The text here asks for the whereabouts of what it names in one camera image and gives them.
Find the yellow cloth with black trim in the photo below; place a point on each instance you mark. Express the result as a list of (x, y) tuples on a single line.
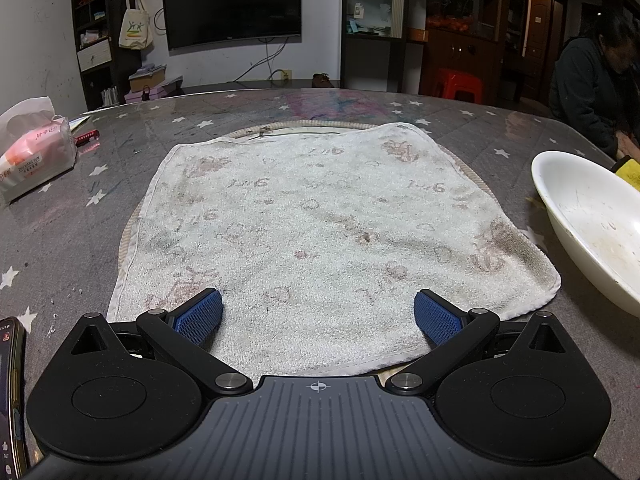
[(630, 172)]

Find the stained white towel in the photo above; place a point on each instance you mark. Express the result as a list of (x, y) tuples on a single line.
[(320, 220)]

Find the black smartphone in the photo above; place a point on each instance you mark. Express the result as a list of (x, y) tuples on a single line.
[(9, 390)]

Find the black wall television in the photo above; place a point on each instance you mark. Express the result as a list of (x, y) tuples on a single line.
[(232, 2)]

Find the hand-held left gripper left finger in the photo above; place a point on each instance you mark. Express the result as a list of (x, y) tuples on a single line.
[(200, 317)]

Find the pile of oranges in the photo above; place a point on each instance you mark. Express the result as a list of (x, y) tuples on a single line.
[(448, 23)]

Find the purple flat box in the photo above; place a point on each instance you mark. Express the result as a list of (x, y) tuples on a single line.
[(160, 91)]

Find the white bowl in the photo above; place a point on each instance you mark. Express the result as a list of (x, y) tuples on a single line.
[(590, 210)]

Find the white paper card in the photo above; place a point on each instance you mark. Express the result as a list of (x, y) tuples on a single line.
[(77, 123)]

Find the red pen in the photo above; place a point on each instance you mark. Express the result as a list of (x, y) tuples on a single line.
[(86, 135)]

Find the brown wooden door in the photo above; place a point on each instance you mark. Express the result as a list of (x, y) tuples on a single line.
[(537, 35)]

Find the red plastic stool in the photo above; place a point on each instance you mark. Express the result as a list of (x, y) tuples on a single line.
[(457, 85)]

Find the dark low sideboard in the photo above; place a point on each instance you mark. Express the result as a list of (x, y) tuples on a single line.
[(250, 86)]

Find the dark open shelf unit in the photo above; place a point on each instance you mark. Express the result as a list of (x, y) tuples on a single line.
[(92, 25)]

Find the brown shoe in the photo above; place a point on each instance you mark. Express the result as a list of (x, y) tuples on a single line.
[(322, 80)]

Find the cream tote bag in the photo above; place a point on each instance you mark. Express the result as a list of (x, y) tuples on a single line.
[(135, 27)]

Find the glass-door display cabinet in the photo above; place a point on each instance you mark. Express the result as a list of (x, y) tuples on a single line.
[(372, 10)]

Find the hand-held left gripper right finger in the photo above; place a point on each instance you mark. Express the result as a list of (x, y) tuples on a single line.
[(437, 315)]

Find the tissue pack with pink print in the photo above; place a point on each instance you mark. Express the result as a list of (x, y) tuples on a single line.
[(35, 155)]

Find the dark wooden cabinet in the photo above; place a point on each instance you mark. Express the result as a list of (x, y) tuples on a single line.
[(462, 50)]

